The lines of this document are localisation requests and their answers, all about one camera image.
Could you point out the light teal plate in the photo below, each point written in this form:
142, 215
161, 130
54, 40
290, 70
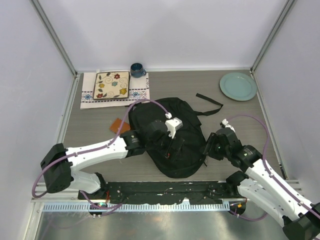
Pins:
238, 86

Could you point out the white slotted cable duct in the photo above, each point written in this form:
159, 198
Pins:
185, 206

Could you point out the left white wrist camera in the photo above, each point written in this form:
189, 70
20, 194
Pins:
173, 124

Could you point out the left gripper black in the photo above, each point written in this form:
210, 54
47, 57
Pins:
174, 153

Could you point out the floral square trivet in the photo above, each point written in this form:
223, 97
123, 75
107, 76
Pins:
111, 85

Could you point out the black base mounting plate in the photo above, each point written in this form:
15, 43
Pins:
167, 192

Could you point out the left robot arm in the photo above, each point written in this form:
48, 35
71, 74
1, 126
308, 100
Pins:
63, 166

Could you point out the dark blue mug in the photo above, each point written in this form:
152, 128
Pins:
137, 70

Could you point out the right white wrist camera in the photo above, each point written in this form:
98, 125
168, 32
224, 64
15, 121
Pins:
225, 124

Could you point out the brown leather wallet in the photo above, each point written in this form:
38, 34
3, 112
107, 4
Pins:
117, 124

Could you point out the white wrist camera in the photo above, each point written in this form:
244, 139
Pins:
173, 124
225, 124

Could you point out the black student backpack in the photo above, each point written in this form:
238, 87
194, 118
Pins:
179, 156

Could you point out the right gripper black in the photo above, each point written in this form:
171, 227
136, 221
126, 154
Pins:
208, 149

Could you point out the white embroidered cloth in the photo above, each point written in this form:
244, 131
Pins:
139, 88

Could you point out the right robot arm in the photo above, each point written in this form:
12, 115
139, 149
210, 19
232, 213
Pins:
257, 181

